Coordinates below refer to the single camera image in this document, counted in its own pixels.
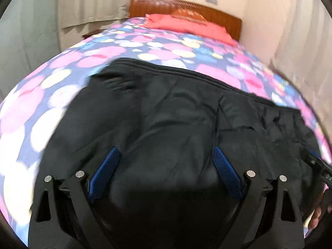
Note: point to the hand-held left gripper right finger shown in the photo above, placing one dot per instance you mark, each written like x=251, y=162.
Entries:
x=227, y=171

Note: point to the red pillow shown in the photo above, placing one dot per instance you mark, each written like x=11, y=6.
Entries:
x=192, y=27

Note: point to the short beige curtain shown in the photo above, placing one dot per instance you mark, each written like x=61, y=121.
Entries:
x=96, y=0

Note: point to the orange embroidered cushion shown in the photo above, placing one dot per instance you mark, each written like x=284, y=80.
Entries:
x=188, y=14

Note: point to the black puffer jacket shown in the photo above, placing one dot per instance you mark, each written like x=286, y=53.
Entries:
x=168, y=114

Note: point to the dark wooden nightstand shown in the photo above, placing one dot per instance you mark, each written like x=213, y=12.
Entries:
x=90, y=33

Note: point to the wooden bed headboard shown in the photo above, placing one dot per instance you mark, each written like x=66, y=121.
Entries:
x=223, y=15

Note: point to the colourful dotted bedspread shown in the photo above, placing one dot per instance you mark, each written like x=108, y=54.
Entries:
x=77, y=57

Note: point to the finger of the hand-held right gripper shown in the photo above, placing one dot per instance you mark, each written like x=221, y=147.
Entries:
x=315, y=160

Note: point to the long white curtain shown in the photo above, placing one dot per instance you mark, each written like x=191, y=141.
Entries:
x=303, y=31

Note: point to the frosted glass wardrobe door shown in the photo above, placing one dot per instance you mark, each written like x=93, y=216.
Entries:
x=26, y=31

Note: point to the person's right hand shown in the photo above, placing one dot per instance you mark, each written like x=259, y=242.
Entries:
x=316, y=219

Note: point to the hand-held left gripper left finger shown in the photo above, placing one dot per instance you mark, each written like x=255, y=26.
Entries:
x=103, y=173

